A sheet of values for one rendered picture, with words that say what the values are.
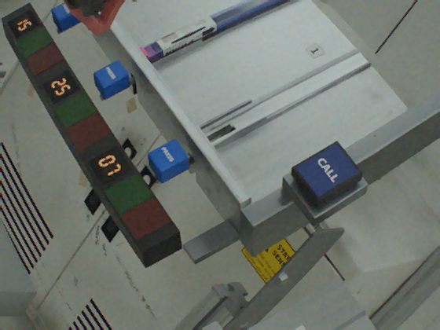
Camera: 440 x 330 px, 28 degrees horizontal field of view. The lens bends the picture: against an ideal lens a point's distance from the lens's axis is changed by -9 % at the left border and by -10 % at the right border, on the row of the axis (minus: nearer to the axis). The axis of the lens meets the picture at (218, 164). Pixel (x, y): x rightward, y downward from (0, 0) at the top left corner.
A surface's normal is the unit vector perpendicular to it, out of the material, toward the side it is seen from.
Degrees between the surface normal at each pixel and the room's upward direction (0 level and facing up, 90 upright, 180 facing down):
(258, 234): 90
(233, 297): 0
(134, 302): 90
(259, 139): 43
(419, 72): 90
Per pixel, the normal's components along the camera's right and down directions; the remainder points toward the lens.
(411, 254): 0.56, -0.70
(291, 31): -0.03, -0.52
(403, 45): -0.63, -0.01
